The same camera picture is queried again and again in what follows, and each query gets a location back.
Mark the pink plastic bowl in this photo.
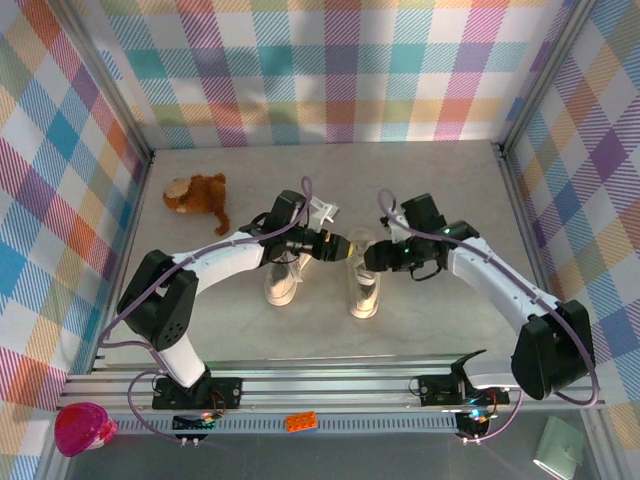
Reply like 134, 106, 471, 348
53, 402, 119, 457

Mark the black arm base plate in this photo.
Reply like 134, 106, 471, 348
417, 372, 511, 407
151, 377, 244, 411

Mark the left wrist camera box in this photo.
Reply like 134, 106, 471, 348
305, 196, 340, 232

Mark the grey slotted cable duct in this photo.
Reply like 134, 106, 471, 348
115, 416, 464, 436

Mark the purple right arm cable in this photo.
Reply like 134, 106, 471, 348
377, 188, 601, 445

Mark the aluminium corner post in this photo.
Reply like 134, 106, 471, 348
492, 0, 599, 156
47, 0, 154, 164

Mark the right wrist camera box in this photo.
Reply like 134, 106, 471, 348
382, 214, 412, 244

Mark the black round circuit board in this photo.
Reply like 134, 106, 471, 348
457, 409, 494, 441

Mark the white canvas shoe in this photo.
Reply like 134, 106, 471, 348
345, 228, 381, 319
263, 252, 311, 307

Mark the brown plush monkey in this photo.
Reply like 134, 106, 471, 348
162, 172, 232, 237

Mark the aluminium side rail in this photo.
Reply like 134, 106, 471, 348
89, 149, 154, 374
492, 142, 571, 369

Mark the aluminium rail frame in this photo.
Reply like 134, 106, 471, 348
58, 352, 610, 415

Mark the blue green circuit board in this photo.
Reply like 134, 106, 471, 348
172, 412, 217, 432

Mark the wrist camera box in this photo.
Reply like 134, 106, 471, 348
382, 214, 412, 244
305, 196, 340, 232

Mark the orange toy brick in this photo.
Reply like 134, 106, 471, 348
285, 410, 320, 434

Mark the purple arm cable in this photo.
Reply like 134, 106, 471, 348
97, 175, 316, 445
377, 188, 601, 445

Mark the pale green pad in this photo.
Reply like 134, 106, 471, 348
532, 416, 586, 479

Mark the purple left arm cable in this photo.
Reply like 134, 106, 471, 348
97, 175, 316, 445

